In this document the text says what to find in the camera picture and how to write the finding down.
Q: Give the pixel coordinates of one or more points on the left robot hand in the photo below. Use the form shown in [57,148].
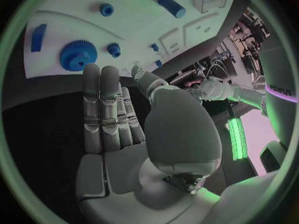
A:
[195,91]

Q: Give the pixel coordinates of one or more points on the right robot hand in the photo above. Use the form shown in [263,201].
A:
[179,130]

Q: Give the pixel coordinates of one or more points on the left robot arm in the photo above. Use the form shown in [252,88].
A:
[224,91]

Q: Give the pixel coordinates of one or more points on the white task board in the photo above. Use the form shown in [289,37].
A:
[135,28]

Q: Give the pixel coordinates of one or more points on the small blue plug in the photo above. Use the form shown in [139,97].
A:
[158,63]

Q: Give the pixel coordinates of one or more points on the glowing light bar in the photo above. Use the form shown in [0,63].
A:
[237,138]

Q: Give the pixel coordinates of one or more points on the small blue peg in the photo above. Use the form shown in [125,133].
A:
[154,47]

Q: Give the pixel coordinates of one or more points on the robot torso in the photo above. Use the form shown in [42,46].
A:
[279,78]

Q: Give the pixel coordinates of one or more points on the blue long cylinder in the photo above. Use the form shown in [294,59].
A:
[171,5]

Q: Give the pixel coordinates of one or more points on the small blue gear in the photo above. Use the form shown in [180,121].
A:
[113,49]

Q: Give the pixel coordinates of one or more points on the blue block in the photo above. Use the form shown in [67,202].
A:
[38,38]

